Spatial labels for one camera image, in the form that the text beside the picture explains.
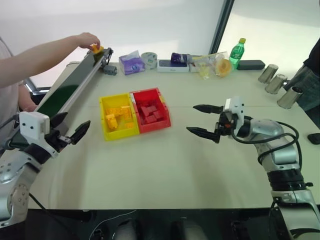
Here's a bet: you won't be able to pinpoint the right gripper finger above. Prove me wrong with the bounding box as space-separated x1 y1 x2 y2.
186 126 222 144
192 103 224 116

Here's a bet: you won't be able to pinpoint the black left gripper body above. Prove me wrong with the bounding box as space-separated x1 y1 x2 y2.
44 128 76 154

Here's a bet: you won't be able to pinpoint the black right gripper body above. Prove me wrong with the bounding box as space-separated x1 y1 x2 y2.
214 110 238 138

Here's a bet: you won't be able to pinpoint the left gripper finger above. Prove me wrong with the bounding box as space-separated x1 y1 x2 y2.
49 111 69 131
68 120 92 146

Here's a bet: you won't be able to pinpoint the yellow toy block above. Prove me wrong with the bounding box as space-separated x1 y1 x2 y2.
89 43 105 55

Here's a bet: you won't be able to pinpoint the green conveyor belt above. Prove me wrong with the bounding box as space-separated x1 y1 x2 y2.
9 47 115 151

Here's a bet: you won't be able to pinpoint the person's left hand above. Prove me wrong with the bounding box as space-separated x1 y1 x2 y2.
74 32 101 50

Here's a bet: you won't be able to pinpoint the yellow blocks in bin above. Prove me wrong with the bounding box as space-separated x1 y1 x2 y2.
105 113 120 131

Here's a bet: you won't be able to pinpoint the yellow plastic bin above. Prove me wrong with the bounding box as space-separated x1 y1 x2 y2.
99 92 140 142

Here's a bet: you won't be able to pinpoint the yellow tape roll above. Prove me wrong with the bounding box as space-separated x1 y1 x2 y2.
214 58 234 79

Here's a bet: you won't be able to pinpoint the clear plastic bag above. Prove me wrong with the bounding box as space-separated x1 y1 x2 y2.
190 50 235 81

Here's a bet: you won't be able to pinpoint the red plastic bin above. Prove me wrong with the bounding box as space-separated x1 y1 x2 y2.
129 87 173 134

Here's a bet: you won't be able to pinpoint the person's light shirt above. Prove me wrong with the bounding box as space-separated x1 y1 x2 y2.
0 36 21 141

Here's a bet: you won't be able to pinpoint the flat white box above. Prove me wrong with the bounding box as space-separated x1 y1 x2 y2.
156 58 190 74

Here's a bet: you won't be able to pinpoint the dark purple cup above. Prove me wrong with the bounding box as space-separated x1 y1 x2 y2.
170 52 191 64

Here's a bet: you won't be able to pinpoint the green plastic bottle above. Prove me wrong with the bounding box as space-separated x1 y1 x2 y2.
228 37 248 72

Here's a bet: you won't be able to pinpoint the long black case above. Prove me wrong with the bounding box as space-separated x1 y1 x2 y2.
236 59 266 71

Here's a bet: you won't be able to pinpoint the metal cup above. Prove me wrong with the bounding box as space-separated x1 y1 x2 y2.
257 63 279 84
276 85 304 110
264 73 289 95

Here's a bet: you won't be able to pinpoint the grey tape roll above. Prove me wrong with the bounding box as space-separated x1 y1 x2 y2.
140 51 159 70

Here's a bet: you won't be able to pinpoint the purple tissue pack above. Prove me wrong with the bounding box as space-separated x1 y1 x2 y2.
118 49 146 76

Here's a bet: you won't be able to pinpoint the small black device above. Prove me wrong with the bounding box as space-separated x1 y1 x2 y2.
307 132 320 145

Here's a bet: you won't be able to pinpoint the bystander in dark clothes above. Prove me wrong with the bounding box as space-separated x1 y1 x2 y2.
284 37 320 114

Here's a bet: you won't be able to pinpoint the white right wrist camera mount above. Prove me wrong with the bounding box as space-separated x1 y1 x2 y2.
222 95 245 129

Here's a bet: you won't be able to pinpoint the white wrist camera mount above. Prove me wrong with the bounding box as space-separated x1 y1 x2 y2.
18 111 59 158
222 95 245 129

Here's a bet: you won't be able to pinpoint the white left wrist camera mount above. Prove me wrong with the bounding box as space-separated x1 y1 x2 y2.
18 111 59 158

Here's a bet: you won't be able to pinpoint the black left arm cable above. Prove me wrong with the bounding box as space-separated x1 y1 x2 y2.
0 115 47 210

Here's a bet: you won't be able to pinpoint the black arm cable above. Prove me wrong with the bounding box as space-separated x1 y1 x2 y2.
0 115 47 210
230 120 301 166

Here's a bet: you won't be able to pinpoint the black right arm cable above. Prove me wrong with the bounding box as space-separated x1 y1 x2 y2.
230 120 301 166

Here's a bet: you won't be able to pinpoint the dark window post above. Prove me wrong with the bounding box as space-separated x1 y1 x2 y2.
210 0 236 55

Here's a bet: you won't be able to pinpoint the thin white cable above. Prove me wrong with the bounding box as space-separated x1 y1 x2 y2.
91 210 138 236

